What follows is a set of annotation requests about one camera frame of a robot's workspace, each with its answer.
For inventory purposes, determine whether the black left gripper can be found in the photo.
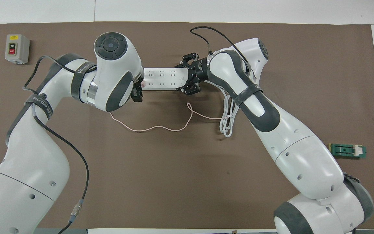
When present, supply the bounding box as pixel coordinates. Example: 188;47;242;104
131;83;143;103

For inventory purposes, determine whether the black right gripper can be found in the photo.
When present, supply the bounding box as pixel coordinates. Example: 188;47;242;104
175;53;211;96

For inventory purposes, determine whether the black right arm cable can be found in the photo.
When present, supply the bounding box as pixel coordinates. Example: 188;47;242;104
190;26;259;82

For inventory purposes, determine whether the grey on-off switch box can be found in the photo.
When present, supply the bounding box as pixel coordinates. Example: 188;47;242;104
5;34;30;64

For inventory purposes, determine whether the brown table mat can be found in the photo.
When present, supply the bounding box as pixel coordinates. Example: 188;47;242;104
0;22;374;229

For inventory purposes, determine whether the thin pink charger cable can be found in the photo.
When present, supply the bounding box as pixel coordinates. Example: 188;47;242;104
109;102;233;132

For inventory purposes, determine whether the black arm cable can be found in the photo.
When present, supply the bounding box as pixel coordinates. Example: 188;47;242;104
190;26;259;82
23;56;89;234

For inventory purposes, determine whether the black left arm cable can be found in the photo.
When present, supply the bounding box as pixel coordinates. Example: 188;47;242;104
23;56;89;234

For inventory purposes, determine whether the white power strip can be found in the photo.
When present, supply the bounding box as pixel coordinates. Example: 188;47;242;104
143;68;190;91

